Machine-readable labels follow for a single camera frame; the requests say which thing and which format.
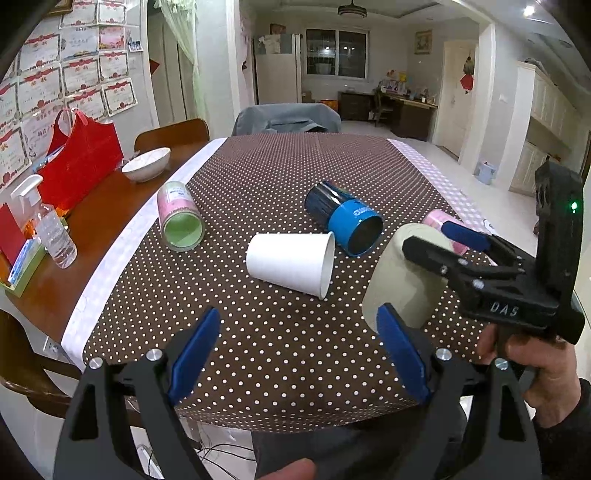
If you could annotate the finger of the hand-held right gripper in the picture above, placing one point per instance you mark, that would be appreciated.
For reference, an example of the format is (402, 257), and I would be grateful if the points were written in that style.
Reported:
(461, 234)
(427, 254)

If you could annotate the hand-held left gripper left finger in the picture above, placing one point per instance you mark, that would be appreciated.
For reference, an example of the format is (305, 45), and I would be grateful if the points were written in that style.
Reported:
(194, 355)

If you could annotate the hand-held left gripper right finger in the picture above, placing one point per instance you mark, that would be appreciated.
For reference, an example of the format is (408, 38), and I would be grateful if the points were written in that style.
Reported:
(401, 350)

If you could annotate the beige green cup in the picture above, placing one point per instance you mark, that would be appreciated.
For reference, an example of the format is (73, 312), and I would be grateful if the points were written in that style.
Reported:
(406, 286)

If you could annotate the person's right forearm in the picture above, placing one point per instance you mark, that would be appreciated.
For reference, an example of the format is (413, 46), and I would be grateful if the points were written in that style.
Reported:
(570, 445)

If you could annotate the blue paper cup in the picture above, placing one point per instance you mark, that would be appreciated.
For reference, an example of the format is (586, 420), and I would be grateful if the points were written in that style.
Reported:
(337, 207)

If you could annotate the white paper cup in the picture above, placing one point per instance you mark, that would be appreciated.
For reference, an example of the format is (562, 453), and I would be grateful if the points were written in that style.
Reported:
(286, 263)

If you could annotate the pink and green paper cup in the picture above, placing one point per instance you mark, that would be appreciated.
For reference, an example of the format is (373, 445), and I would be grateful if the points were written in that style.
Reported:
(178, 212)

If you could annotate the person's right hand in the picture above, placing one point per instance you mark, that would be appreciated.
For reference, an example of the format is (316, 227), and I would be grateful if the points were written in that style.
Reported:
(549, 369)

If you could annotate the person's left hand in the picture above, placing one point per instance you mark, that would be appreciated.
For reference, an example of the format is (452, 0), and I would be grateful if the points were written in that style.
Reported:
(288, 471)

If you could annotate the blue waste bin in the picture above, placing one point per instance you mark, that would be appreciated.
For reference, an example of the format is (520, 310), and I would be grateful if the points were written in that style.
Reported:
(485, 173)

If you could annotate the brown polka dot tablecloth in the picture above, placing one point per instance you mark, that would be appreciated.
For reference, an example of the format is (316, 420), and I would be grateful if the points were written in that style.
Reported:
(277, 341)

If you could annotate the person's dark pants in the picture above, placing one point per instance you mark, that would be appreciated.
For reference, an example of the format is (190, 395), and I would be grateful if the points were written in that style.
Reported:
(351, 447)

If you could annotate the dark wooden desk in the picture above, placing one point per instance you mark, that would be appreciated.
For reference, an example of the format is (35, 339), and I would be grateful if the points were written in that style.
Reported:
(411, 115)

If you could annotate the white door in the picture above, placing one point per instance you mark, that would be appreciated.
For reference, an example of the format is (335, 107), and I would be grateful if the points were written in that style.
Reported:
(455, 101)

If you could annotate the white cabinet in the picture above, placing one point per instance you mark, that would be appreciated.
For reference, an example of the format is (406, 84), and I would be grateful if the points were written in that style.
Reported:
(547, 120)

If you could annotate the red hanging door ornament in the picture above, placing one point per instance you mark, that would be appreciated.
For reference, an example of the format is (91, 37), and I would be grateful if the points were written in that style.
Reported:
(468, 74)

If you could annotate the wooden table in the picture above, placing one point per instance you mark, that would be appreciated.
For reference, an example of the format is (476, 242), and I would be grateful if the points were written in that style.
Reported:
(104, 217)

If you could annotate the wooden chair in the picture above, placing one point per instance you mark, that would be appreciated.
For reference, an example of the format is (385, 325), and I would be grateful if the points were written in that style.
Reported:
(23, 364)
(171, 131)

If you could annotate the clear spray bottle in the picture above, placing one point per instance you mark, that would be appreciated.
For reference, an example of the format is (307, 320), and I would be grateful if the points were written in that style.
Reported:
(55, 235)

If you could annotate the green tissue box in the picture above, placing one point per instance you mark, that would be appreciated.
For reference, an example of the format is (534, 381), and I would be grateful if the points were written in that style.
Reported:
(23, 267)

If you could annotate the grey covered chair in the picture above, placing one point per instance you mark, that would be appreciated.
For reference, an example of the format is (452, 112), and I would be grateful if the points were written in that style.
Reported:
(286, 120)

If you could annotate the white bowl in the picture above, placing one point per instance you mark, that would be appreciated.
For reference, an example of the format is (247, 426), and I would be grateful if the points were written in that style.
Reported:
(145, 164)

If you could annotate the window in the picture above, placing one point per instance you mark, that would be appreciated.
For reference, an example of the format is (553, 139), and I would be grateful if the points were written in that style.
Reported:
(337, 53)

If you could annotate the red box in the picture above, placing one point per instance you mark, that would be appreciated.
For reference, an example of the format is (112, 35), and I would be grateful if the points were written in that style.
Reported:
(10, 228)

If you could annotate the red bag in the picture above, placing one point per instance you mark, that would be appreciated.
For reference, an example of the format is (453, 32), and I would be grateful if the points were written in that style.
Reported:
(81, 161)

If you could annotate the white refrigerator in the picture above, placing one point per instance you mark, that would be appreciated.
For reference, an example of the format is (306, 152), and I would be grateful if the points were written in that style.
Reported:
(277, 74)

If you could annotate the ceiling lamp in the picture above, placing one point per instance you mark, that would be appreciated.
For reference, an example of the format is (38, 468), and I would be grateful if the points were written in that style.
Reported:
(352, 9)

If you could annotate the green sheer curtain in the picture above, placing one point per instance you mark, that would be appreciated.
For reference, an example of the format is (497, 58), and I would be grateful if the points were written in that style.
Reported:
(194, 55)

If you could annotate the wall outlet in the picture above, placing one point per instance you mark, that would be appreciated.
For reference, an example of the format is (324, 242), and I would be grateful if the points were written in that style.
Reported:
(52, 347)

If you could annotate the framed wall picture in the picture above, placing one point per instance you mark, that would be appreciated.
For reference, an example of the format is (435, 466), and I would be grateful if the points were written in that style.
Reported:
(423, 42)

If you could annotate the wall of award certificates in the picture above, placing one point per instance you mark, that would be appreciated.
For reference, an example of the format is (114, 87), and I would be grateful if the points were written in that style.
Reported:
(69, 69)

